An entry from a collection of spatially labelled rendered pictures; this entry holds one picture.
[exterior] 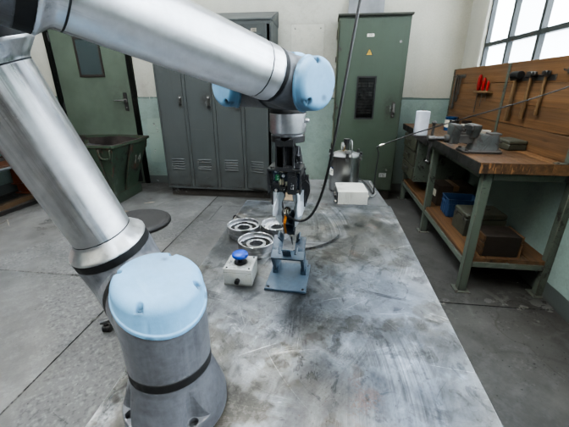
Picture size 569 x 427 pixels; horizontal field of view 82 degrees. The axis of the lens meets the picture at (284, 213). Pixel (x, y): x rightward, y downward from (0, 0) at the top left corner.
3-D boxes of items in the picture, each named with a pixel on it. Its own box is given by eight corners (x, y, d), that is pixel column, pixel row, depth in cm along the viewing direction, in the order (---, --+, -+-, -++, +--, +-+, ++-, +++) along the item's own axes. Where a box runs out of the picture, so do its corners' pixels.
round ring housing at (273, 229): (292, 228, 112) (293, 217, 111) (293, 241, 102) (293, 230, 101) (262, 228, 112) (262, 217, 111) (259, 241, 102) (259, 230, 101)
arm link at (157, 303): (141, 406, 39) (121, 313, 34) (110, 343, 49) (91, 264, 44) (227, 355, 47) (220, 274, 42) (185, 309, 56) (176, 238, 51)
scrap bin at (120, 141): (37, 207, 362) (18, 143, 336) (83, 187, 430) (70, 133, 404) (124, 211, 349) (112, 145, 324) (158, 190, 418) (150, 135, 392)
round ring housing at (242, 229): (258, 242, 102) (257, 230, 100) (224, 242, 102) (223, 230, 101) (261, 229, 112) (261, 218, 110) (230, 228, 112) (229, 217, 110)
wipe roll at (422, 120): (411, 133, 287) (414, 109, 279) (425, 134, 285) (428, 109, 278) (414, 135, 276) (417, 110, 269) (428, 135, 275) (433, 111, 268)
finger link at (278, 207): (265, 230, 73) (269, 192, 70) (270, 221, 79) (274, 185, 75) (278, 233, 73) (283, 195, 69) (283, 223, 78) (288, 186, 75)
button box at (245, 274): (231, 269, 87) (230, 253, 85) (257, 271, 86) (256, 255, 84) (222, 286, 79) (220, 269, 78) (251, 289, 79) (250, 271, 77)
